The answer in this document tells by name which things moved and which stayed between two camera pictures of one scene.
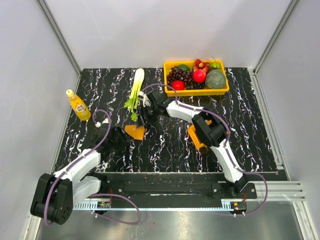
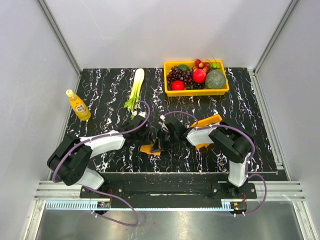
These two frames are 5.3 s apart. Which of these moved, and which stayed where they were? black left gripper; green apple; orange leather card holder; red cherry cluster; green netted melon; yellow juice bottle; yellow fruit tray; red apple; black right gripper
Moved: orange leather card holder; black right gripper; black left gripper
Stayed: red apple; red cherry cluster; green netted melon; green apple; yellow fruit tray; yellow juice bottle
